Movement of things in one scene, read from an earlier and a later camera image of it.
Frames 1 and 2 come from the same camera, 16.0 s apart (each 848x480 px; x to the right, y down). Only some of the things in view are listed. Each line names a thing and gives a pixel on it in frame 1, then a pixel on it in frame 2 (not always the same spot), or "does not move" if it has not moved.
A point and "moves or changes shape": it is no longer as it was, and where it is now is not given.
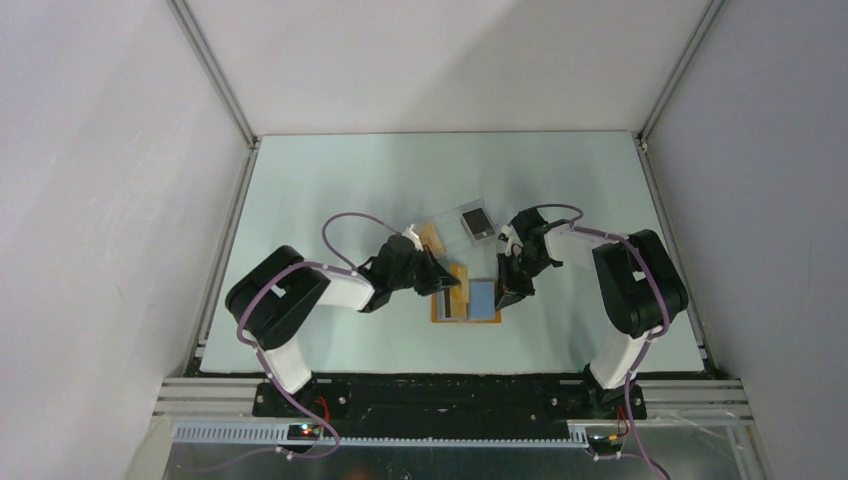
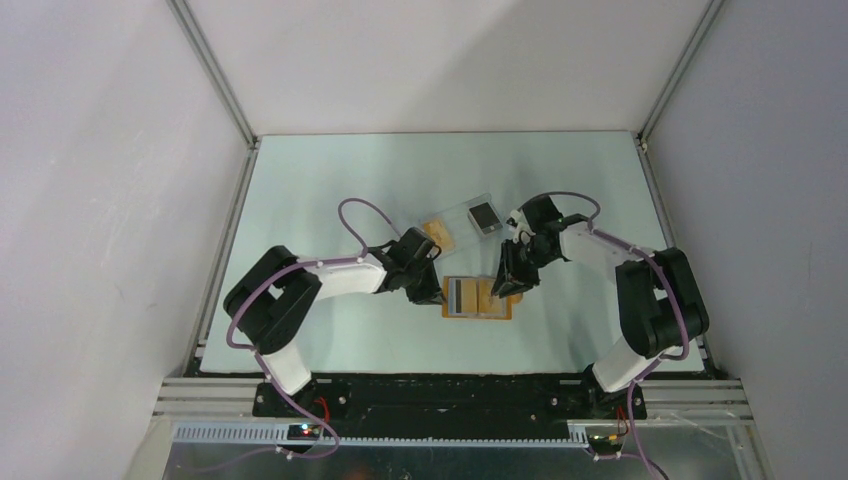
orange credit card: (459, 290) → (487, 304)
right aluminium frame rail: (694, 312) does not move
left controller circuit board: (304, 432) does not move
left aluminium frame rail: (217, 74) does not move
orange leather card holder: (482, 303) moves or changes shape
